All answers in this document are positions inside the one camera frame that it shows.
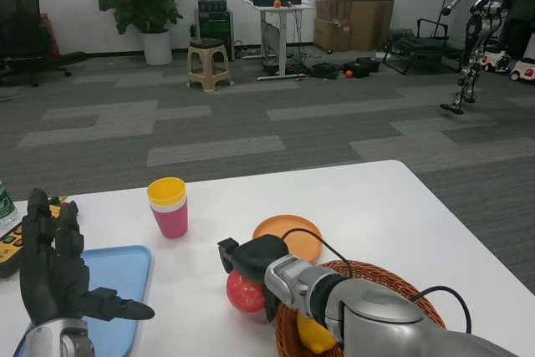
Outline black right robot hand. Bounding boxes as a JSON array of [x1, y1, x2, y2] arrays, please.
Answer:
[[216, 236, 290, 324]]

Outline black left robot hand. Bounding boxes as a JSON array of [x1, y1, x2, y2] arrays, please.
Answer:
[[18, 188, 155, 327]]

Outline red apple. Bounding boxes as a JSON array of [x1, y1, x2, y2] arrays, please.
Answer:
[[226, 269, 268, 313]]

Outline orange plastic plate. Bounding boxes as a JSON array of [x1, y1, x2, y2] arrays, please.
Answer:
[[252, 214, 325, 266]]

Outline yellow black remote controller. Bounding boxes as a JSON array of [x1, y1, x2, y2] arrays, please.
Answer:
[[0, 196, 70, 279]]

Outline light blue plastic tray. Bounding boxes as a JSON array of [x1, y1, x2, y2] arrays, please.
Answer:
[[12, 244, 152, 357]]

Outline pink plastic cup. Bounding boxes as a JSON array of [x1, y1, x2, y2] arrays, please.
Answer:
[[150, 206, 189, 240]]

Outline clear green-label water bottle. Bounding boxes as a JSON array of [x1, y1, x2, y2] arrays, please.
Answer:
[[0, 179, 17, 232]]

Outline white plastic cup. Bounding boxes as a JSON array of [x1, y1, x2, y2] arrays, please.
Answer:
[[149, 201, 187, 213]]

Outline yellow lemon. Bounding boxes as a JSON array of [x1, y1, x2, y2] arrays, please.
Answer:
[[296, 313, 337, 354]]

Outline brown wicker basket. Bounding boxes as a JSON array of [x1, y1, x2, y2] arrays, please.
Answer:
[[273, 260, 446, 357]]

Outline beige plastic stool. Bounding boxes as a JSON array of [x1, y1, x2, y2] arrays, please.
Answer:
[[186, 38, 234, 93]]

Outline small black floor case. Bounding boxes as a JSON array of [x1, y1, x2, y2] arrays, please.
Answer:
[[311, 63, 340, 81]]

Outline white standing desk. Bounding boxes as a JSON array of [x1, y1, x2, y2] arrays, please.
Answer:
[[239, 0, 313, 81]]

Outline wide black floor case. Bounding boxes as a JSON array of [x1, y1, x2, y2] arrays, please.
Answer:
[[342, 57, 380, 79]]

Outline black equipment rack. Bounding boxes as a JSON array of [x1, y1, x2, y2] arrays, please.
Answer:
[[194, 8, 235, 64]]

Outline white plant pot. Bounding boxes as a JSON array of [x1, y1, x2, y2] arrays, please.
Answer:
[[140, 29, 173, 66]]

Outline stacked small cardboard boxes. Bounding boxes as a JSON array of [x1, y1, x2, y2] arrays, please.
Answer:
[[313, 0, 354, 54]]

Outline red floor sign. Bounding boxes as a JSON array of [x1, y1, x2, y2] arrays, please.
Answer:
[[40, 13, 62, 59]]

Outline black office chair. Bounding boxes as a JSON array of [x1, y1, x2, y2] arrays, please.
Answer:
[[0, 0, 88, 89]]

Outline large cardboard box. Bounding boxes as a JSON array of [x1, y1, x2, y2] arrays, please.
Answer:
[[349, 0, 396, 52]]

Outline black folding cot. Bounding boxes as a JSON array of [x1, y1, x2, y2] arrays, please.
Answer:
[[382, 18, 465, 76]]

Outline white toy car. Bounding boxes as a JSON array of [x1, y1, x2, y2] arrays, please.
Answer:
[[480, 48, 511, 73], [508, 56, 535, 82]]

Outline silver black humanoid robot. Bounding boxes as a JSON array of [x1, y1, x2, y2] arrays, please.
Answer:
[[439, 0, 517, 115]]

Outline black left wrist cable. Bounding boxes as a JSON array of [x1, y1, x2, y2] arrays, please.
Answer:
[[12, 323, 33, 357]]

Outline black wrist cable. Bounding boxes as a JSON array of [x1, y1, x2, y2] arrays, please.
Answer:
[[279, 228, 472, 335], [12, 323, 33, 357]]

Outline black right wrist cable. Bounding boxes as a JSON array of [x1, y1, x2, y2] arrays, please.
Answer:
[[279, 228, 472, 335]]

